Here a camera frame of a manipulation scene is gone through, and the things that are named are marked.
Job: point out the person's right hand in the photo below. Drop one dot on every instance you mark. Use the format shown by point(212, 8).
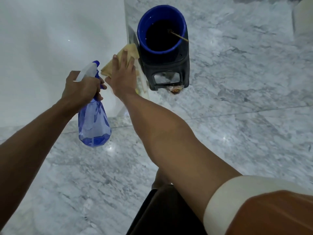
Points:
point(123, 83)

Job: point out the person's left hand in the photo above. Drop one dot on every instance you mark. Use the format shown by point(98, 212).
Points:
point(80, 92)

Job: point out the brown cleaning cloth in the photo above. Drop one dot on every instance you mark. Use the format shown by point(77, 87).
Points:
point(130, 50)

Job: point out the blue spray bottle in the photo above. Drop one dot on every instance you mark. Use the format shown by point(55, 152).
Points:
point(94, 124)

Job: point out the person's left forearm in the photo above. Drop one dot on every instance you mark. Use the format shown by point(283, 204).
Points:
point(29, 149)

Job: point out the person's right forearm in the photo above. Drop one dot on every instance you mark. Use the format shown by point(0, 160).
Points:
point(171, 149)

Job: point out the white glossy table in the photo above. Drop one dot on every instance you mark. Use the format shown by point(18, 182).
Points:
point(49, 46)

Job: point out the person's right leg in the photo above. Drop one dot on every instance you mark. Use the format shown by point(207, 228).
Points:
point(160, 181)

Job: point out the person's black shorts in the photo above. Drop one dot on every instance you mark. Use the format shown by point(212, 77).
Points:
point(166, 212)

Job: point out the person's white shirt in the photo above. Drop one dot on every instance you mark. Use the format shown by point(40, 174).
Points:
point(232, 193)

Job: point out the black plastic stool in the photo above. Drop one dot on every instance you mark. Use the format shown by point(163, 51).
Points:
point(166, 68)

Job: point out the blue plastic bucket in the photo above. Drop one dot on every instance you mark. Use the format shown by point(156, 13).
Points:
point(141, 39)

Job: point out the brown crumpled wrapper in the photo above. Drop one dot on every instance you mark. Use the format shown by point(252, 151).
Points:
point(175, 89)

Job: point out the thin stirring stick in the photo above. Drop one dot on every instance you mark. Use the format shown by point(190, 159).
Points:
point(179, 36)

